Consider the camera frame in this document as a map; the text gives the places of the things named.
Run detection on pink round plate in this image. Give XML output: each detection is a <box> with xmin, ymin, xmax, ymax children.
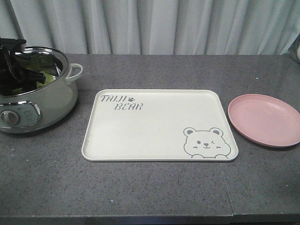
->
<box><xmin>228</xmin><ymin>94</ymin><xmax>300</xmax><ymax>148</ymax></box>

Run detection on cream bear serving tray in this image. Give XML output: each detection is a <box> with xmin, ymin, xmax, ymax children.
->
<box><xmin>82</xmin><ymin>89</ymin><xmax>239</xmax><ymax>162</ymax></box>

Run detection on cream electric cooking pot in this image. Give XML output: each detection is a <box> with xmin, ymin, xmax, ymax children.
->
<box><xmin>0</xmin><ymin>46</ymin><xmax>83</xmax><ymax>133</ymax></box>

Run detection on white rice cooker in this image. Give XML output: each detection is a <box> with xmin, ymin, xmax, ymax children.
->
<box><xmin>288</xmin><ymin>36</ymin><xmax>300</xmax><ymax>63</ymax></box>

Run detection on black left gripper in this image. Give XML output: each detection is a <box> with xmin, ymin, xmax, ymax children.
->
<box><xmin>0</xmin><ymin>38</ymin><xmax>46</xmax><ymax>93</ymax></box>

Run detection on green lettuce leaves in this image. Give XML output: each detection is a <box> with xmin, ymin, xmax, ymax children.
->
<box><xmin>12</xmin><ymin>70</ymin><xmax>57</xmax><ymax>94</ymax></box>

